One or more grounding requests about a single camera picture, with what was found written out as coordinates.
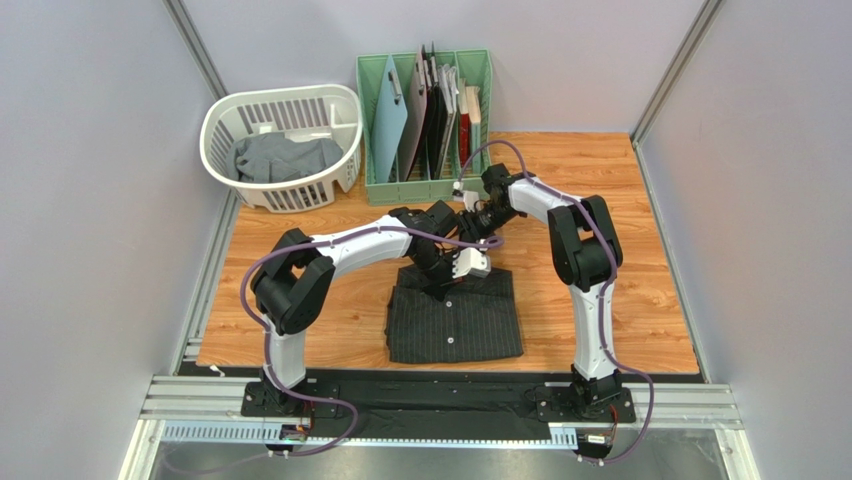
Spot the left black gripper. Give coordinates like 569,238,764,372
411,246,466,302

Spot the black pinstriped long sleeve shirt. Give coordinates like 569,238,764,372
385,266,524,365

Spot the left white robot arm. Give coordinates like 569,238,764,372
239,201,459,393

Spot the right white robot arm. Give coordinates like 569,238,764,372
460,164,623,418

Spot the red book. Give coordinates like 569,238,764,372
457,77,470,166

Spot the mauve clipboard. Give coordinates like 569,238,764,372
398,46,430,181

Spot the green file organizer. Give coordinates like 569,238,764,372
356,49,493,206

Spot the green spine book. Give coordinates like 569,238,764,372
465,85,482,175

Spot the black folder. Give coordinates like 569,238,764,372
422,44,445,180

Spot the blue clipboard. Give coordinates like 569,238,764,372
371,56,408,183

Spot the grey notebook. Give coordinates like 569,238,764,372
434,64,458,179

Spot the white laundry basket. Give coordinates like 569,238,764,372
199,84,363,213

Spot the grey shirt in basket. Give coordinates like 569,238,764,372
225,132,343,184

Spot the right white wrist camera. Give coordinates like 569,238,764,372
452,180,480,212

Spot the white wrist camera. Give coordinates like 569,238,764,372
452,180,480,212
452,247,491,279

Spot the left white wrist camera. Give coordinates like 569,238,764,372
452,247,491,279

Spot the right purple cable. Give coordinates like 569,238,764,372
456,138,656,466

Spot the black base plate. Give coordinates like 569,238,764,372
240,369,637,440

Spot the aluminium rail frame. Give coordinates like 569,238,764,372
121,343,760,479

